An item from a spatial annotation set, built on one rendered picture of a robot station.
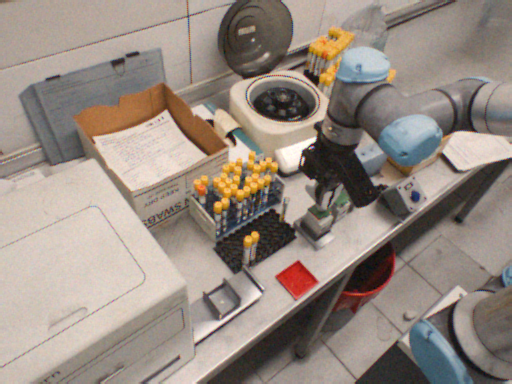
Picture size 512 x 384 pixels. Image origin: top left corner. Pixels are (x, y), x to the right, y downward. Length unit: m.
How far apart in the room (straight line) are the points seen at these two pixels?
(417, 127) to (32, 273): 0.53
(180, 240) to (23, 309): 0.44
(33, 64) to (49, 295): 0.58
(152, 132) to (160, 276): 0.59
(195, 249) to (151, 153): 0.27
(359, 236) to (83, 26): 0.77
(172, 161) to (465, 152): 0.82
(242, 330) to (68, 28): 0.72
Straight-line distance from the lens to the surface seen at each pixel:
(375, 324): 1.90
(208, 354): 0.81
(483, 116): 0.66
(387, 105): 0.62
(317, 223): 0.89
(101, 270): 0.56
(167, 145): 1.03
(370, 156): 1.03
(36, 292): 0.57
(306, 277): 0.89
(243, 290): 0.82
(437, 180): 1.20
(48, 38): 1.00
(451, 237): 2.32
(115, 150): 1.04
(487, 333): 0.60
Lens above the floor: 1.65
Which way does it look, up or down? 51 degrees down
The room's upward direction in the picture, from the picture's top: 7 degrees clockwise
